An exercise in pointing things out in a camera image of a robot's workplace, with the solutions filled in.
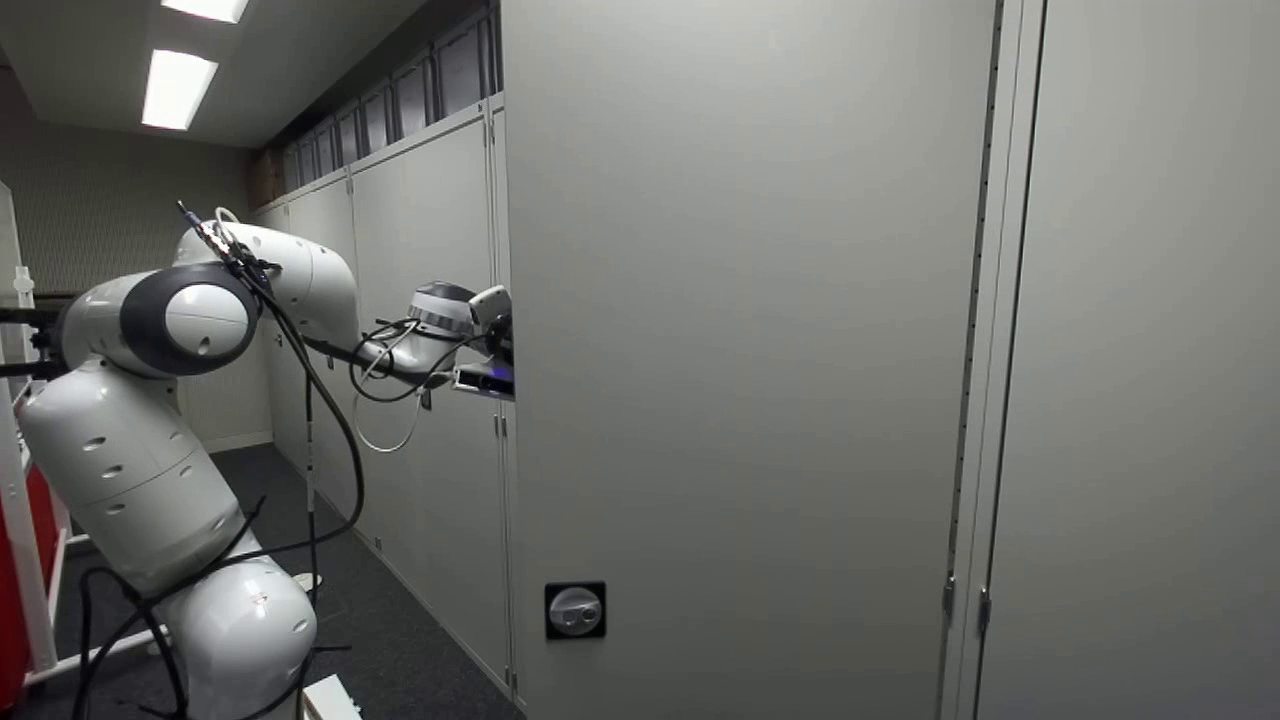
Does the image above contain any pegboard-backed grey locker door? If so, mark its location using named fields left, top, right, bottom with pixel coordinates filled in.
left=499, top=0, right=1004, bottom=720

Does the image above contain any grey metal locker door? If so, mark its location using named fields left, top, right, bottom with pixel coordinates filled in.
left=348, top=137, right=432, bottom=599
left=421, top=108, right=508, bottom=686
left=978, top=0, right=1280, bottom=720

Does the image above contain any black locker door lock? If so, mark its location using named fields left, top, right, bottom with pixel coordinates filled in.
left=540, top=582, right=612, bottom=644

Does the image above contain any grey metal locker cabinet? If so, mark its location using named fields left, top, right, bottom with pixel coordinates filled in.
left=258, top=167, right=358, bottom=529

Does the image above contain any row of dark windows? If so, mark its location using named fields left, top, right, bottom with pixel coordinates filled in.
left=258, top=0, right=508, bottom=205

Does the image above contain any rectangular ceiling light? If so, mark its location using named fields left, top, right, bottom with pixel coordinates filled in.
left=157, top=0, right=252, bottom=28
left=136, top=50, right=221, bottom=137

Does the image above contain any red panel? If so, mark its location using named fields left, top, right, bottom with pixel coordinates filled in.
left=0, top=454, right=73, bottom=713

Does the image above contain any thin black cable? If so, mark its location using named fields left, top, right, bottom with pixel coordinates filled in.
left=302, top=318, right=463, bottom=411

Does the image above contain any white cable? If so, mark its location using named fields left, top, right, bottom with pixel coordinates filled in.
left=343, top=356, right=432, bottom=462

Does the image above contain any thick black cable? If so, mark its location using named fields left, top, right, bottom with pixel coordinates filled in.
left=73, top=198, right=374, bottom=720

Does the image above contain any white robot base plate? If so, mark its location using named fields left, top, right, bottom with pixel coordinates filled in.
left=293, top=671, right=367, bottom=720

